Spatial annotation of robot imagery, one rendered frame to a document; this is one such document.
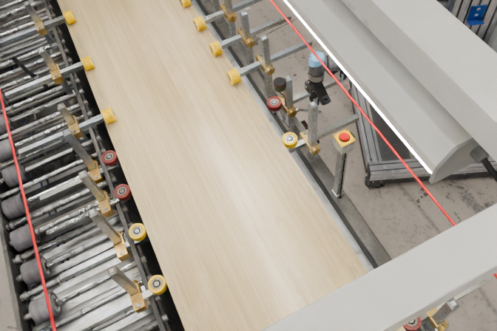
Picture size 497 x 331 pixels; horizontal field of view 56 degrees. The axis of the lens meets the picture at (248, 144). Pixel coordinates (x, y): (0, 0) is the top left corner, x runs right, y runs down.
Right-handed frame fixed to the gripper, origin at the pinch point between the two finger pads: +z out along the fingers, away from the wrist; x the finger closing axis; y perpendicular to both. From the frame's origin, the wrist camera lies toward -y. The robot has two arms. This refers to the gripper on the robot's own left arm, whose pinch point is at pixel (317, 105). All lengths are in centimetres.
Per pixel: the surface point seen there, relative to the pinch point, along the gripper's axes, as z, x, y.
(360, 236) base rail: 23, 13, -64
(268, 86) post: 13.2, 11.5, 35.1
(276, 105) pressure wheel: 2.9, 17.6, 13.2
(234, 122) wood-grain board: 3.6, 41.7, 14.7
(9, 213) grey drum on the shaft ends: 11, 166, 26
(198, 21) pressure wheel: -4, 31, 89
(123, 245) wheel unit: 10, 118, -20
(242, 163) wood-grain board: 4, 49, -10
